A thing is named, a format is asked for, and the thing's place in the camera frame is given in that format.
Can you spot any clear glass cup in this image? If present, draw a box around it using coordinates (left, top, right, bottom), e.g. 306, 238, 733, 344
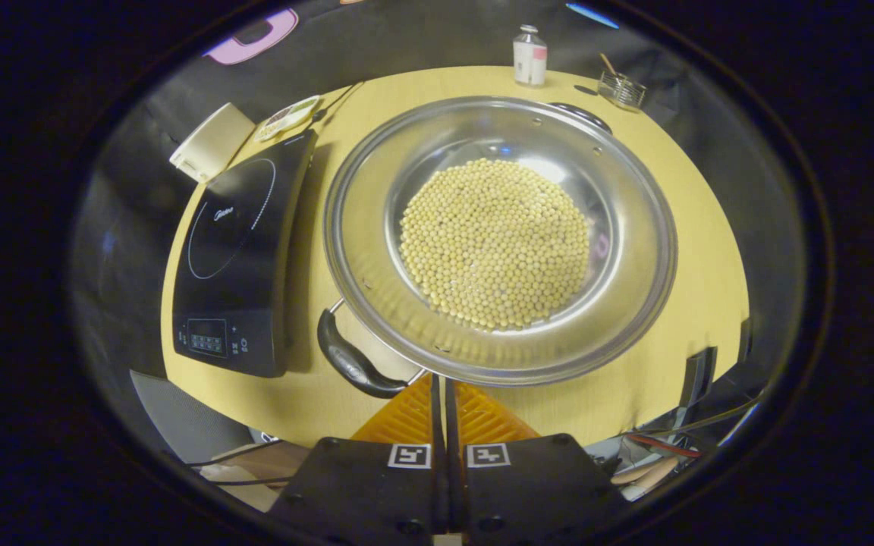
596, 70, 647, 113

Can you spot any tangle of coloured wires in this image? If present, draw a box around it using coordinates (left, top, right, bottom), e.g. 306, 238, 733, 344
589, 409, 756, 475

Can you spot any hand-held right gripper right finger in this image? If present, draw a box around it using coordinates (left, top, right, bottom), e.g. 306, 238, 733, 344
445, 378, 631, 541

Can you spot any black power cable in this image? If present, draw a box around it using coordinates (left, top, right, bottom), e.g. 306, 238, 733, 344
316, 81, 366, 122

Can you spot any white toaster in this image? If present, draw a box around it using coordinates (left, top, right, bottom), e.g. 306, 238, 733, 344
169, 102, 257, 183

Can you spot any pile of yellow soybeans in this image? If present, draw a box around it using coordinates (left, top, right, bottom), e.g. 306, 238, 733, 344
399, 158, 591, 332

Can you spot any black induction cooktop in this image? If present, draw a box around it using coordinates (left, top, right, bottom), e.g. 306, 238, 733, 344
171, 129, 319, 378

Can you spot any white plastic bottle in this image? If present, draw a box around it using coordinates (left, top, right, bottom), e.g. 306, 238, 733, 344
513, 24, 549, 86

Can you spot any white divided dish of beans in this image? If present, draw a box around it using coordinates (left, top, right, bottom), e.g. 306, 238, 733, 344
253, 95, 322, 143

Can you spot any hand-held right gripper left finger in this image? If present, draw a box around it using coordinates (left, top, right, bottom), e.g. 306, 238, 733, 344
269, 372, 449, 541

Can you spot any steel pot with black handles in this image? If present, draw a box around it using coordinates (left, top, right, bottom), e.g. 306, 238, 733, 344
317, 95, 678, 400

